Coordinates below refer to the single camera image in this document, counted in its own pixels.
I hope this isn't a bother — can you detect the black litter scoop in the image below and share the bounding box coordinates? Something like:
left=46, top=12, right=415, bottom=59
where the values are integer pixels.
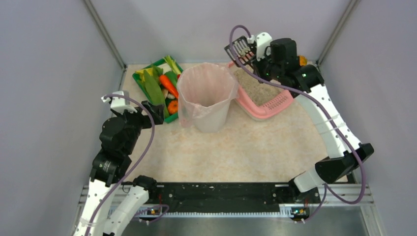
left=232, top=36, right=256, bottom=68

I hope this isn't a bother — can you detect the pink litter box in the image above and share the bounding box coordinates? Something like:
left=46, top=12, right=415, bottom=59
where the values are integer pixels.
left=228, top=62, right=293, bottom=121

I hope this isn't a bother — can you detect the pink lined trash bin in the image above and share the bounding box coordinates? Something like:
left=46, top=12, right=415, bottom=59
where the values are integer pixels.
left=177, top=62, right=239, bottom=133

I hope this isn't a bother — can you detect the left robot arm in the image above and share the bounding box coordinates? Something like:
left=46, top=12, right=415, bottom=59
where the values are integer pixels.
left=74, top=94, right=164, bottom=236

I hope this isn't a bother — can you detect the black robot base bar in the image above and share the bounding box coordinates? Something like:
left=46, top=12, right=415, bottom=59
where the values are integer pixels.
left=147, top=182, right=321, bottom=213

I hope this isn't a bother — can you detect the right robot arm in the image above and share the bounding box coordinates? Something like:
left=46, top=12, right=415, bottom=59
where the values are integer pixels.
left=252, top=35, right=374, bottom=195

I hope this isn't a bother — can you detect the toy pineapple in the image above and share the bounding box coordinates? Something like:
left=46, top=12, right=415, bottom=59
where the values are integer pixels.
left=298, top=55, right=308, bottom=66

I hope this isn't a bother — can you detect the green leafy vegetable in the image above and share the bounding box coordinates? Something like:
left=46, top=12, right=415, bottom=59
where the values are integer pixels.
left=143, top=70, right=169, bottom=118

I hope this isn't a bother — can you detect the small orange pumpkin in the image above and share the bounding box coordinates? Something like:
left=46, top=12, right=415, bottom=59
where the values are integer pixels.
left=167, top=100, right=179, bottom=115

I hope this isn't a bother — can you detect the green vegetable tray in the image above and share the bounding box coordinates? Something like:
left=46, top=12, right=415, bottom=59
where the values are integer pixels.
left=132, top=58, right=181, bottom=123

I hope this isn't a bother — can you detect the orange toy carrot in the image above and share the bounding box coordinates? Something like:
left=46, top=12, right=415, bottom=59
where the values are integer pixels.
left=159, top=75, right=179, bottom=99

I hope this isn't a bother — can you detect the white green leek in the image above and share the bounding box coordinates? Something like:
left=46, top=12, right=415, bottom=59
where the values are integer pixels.
left=163, top=55, right=182, bottom=75

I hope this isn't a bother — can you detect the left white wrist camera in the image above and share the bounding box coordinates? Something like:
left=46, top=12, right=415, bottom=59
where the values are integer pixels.
left=101, top=96, right=137, bottom=115

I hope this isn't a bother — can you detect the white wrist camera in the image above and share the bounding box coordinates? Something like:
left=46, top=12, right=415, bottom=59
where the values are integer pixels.
left=247, top=32, right=272, bottom=61
left=101, top=96, right=137, bottom=115

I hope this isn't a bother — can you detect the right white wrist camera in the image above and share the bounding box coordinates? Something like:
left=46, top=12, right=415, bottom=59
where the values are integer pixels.
left=247, top=32, right=272, bottom=61

